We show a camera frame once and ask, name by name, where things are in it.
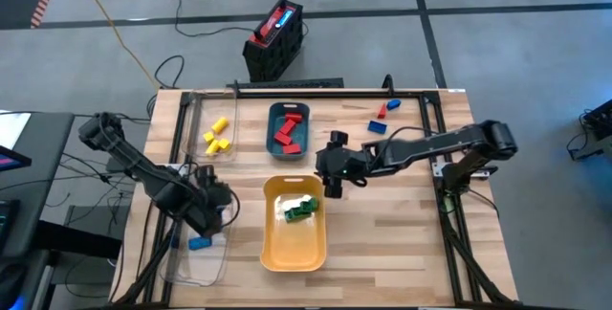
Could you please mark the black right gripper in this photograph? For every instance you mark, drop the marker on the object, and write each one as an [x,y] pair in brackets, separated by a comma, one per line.
[344,164]

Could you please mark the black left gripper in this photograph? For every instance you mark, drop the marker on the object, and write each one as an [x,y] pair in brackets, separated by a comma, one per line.
[212,200]

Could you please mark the blue rectangular block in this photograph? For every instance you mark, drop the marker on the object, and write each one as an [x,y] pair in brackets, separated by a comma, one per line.
[377,127]
[200,243]

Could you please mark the long yellow block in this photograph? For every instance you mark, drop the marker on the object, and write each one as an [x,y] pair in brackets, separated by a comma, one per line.
[212,148]

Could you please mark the yellow cube block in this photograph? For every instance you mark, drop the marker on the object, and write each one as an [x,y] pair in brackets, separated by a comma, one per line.
[208,137]

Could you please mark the red triangular block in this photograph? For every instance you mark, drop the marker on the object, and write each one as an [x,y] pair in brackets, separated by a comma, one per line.
[381,111]

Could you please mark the long red block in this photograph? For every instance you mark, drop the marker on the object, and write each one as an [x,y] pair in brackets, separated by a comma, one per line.
[288,126]

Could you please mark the red arch block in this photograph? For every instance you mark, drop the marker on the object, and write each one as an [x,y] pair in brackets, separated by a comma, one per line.
[294,117]

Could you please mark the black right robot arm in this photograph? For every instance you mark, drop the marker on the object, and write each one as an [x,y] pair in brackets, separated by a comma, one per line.
[430,145]

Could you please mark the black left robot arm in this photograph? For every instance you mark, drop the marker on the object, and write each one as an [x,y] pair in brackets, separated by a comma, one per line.
[143,176]

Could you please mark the teal plastic bin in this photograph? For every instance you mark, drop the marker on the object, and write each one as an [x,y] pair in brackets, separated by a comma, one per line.
[304,130]

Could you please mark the clear plastic bin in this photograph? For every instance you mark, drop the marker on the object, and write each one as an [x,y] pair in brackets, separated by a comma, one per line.
[210,267]
[196,109]

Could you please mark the blue rounded block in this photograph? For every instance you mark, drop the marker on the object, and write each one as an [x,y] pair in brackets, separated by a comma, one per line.
[393,104]

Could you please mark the orange plastic bin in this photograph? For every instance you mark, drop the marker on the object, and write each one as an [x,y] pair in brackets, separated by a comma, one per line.
[294,248]

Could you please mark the black and red toolbox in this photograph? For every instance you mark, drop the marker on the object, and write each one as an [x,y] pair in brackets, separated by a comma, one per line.
[272,56]

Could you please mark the red power unit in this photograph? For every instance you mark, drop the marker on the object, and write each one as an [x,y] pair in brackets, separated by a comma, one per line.
[275,25]

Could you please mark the black side desk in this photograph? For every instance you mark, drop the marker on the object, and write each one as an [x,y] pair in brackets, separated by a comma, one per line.
[33,195]

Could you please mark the small tilted monitor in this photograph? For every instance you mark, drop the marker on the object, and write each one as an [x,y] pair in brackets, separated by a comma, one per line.
[12,161]

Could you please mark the dark screen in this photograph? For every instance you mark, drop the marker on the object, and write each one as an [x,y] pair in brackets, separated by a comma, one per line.
[6,224]

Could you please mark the white paper sheet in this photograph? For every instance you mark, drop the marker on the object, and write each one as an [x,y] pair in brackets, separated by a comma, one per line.
[12,128]

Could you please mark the black floor equipment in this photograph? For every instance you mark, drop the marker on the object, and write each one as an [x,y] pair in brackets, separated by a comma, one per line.
[595,130]

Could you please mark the black frame clamp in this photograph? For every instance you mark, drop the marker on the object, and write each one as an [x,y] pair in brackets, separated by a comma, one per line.
[388,85]

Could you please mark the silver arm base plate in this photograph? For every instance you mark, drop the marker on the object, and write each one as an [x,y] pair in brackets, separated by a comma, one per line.
[483,171]

